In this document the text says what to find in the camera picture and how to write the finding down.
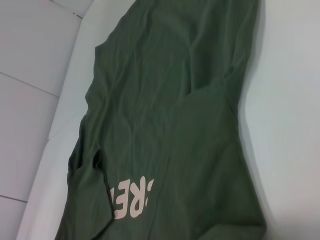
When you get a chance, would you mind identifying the dark green FREE t-shirt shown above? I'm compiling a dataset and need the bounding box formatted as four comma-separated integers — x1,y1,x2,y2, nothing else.
56,0,268,240

